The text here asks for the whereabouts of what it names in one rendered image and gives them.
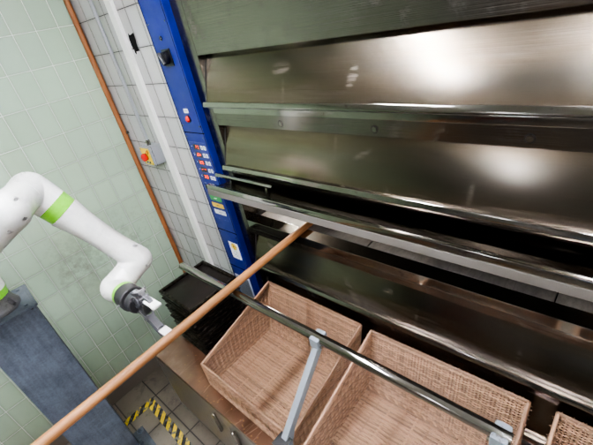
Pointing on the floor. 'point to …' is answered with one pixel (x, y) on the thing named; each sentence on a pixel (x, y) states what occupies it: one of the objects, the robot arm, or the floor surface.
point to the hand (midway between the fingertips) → (163, 320)
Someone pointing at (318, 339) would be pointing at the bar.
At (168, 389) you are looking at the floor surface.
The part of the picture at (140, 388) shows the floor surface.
